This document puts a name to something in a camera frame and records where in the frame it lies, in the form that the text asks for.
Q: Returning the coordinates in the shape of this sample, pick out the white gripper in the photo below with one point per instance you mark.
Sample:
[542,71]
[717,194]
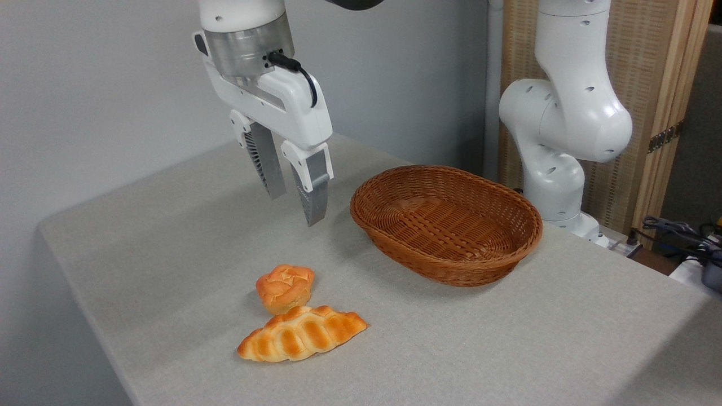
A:
[293,107]

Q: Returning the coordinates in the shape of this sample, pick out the round orange bread roll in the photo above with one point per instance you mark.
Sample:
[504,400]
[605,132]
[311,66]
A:
[285,287]

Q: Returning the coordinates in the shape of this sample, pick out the long braided bread loaf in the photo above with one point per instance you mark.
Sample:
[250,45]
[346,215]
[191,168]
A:
[302,334]

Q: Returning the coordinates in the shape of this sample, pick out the brown wicker basket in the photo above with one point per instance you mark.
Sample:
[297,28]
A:
[445,225]

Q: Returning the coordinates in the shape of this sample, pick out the white power strip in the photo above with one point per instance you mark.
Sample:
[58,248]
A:
[620,246]

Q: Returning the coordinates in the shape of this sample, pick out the dark metal screen hinge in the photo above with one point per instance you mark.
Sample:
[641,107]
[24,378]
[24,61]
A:
[665,136]

